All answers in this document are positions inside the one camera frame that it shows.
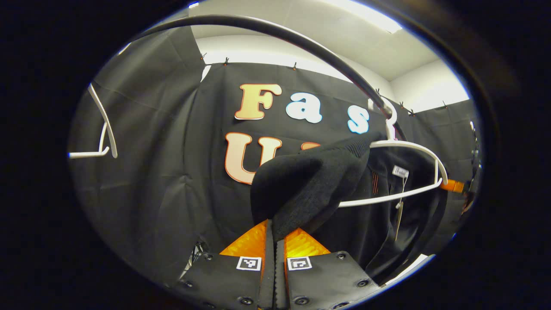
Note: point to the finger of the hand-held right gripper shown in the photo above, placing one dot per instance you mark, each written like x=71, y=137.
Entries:
x=454, y=186

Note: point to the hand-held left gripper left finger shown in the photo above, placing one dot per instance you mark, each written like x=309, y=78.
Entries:
x=267, y=275

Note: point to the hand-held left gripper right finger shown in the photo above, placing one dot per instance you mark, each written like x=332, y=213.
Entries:
x=280, y=280

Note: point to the white plastic clothes hanger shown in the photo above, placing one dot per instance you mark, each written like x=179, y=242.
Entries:
x=413, y=147
x=107, y=125

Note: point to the black knit garment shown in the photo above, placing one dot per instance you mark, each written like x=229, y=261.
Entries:
x=310, y=181

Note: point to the black metal clothes rack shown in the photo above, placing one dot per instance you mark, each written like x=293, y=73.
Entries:
x=301, y=41

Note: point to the black backdrop cloth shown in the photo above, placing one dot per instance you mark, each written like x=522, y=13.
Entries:
x=150, y=172

